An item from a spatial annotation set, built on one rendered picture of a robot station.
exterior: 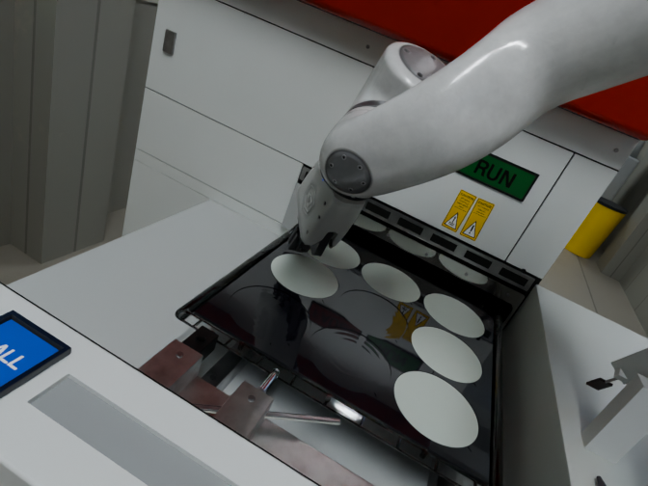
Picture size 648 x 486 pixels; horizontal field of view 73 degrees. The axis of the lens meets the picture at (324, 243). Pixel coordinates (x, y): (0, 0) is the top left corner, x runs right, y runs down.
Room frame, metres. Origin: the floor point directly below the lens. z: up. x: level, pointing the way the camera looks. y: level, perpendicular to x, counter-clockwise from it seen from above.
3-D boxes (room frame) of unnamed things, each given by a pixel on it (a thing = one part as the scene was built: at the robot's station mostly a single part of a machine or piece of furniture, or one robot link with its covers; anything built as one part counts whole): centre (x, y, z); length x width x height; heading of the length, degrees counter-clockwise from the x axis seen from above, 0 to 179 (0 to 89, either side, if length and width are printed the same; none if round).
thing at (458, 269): (0.72, -0.13, 0.89); 0.44 x 0.02 x 0.10; 78
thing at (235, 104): (0.77, 0.04, 1.02); 0.81 x 0.03 x 0.40; 78
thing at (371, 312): (0.51, -0.10, 0.90); 0.34 x 0.34 x 0.01; 78
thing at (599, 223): (4.50, -2.46, 0.29); 0.37 x 0.36 x 0.57; 76
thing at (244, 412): (0.26, 0.01, 0.89); 0.08 x 0.03 x 0.03; 168
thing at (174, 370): (0.28, 0.09, 0.89); 0.08 x 0.03 x 0.03; 168
